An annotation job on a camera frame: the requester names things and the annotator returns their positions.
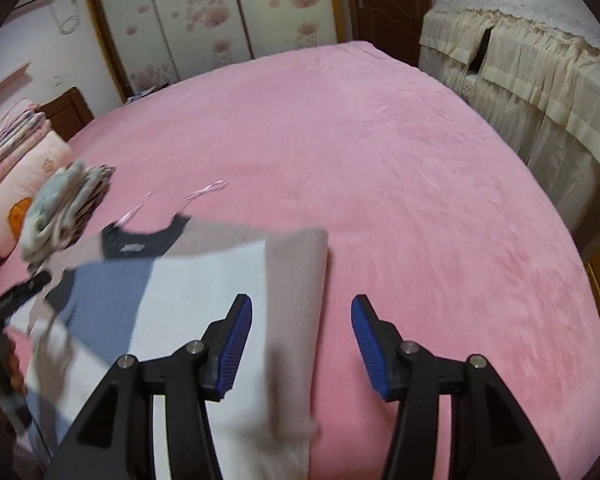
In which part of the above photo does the pink bed blanket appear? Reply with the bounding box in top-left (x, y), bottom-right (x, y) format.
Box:
top-left (0, 39), bottom-right (600, 480)

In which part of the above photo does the grey white fleece folded garment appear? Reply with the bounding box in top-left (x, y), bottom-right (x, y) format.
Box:
top-left (19, 160), bottom-right (85, 266)

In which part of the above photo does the striped folded blanket on top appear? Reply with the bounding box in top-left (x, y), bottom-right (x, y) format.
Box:
top-left (0, 99), bottom-right (52, 180)

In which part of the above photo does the striped folded garment at bottom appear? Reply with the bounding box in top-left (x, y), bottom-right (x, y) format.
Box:
top-left (52, 165), bottom-right (116, 250)

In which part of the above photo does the striped knit children's sweater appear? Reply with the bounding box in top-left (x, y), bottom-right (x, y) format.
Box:
top-left (12, 214), bottom-right (328, 479)

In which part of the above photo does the pink wall shelf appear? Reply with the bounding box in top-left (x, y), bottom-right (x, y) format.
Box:
top-left (0, 61), bottom-right (31, 94)

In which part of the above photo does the cream lace covered furniture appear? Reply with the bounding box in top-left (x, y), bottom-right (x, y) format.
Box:
top-left (419, 0), bottom-right (600, 247)

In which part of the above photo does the dark brown wooden door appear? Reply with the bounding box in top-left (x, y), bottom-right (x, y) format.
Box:
top-left (349, 0), bottom-right (432, 66)

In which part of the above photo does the floral sliding wardrobe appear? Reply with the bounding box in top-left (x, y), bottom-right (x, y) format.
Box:
top-left (87, 0), bottom-right (344, 100)

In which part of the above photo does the white wall cable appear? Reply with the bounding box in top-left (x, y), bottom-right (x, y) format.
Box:
top-left (54, 0), bottom-right (81, 36)

